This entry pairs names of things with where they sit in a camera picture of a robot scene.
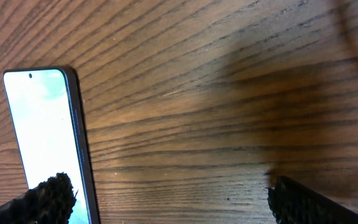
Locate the blue Galaxy smartphone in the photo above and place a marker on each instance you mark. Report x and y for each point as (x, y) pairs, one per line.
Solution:
(46, 112)

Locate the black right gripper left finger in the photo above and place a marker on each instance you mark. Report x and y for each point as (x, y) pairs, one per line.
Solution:
(51, 202)

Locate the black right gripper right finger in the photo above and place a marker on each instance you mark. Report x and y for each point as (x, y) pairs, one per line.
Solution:
(293, 203)

